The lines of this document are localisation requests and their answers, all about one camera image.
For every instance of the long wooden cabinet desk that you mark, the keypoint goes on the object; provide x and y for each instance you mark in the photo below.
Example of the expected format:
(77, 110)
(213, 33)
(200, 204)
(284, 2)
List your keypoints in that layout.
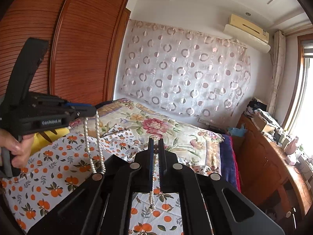
(264, 172)

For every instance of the person's left hand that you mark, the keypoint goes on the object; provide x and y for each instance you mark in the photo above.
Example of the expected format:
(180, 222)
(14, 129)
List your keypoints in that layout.
(20, 150)

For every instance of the orange-print white blanket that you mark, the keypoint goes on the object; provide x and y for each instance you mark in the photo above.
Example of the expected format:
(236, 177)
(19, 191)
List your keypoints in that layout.
(50, 175)

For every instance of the beige window curtain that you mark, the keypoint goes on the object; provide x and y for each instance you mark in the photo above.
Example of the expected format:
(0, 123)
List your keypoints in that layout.
(278, 69)

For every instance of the window with wooden frame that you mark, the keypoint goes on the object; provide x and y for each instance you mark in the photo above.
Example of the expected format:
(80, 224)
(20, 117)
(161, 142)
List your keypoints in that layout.
(298, 119)

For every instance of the pile of papers and books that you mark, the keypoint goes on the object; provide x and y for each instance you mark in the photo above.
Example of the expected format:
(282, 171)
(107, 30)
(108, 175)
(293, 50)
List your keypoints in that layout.
(256, 111)

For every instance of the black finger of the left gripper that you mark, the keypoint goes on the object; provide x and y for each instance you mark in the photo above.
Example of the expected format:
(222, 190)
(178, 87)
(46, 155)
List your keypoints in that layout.
(84, 111)

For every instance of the dark blue fleece blanket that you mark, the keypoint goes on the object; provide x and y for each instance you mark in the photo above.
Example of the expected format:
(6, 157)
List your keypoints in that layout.
(229, 167)

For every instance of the sheer circle-pattern curtain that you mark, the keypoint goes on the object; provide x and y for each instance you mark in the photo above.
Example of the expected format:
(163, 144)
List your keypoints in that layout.
(184, 72)

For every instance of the white wall air conditioner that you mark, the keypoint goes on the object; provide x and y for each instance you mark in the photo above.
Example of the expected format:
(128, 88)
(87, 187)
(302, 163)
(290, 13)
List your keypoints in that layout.
(248, 33)

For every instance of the yellow striped plush toy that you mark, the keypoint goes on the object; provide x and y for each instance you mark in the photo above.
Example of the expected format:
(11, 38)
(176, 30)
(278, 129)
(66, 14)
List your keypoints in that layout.
(43, 139)

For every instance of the wooden louvered wardrobe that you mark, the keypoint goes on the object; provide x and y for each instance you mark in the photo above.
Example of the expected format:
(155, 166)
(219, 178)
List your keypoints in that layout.
(85, 38)

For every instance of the floral quilt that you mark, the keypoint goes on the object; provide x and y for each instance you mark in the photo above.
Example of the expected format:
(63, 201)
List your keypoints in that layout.
(126, 126)

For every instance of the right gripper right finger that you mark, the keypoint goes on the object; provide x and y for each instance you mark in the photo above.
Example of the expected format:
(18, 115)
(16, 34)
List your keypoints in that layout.
(162, 164)

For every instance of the blue plastic bag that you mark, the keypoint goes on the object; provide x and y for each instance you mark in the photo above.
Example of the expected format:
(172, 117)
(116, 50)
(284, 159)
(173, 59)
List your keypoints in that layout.
(237, 132)

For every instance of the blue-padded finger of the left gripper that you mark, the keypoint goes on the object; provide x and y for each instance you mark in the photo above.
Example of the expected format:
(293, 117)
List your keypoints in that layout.
(76, 105)

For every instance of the pink figurine on desk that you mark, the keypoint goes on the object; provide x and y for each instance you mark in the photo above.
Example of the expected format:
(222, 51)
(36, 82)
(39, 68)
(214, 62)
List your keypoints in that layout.
(292, 146)

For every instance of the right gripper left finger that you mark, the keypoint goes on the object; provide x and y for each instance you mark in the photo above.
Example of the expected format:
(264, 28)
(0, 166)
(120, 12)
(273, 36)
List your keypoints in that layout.
(150, 164)

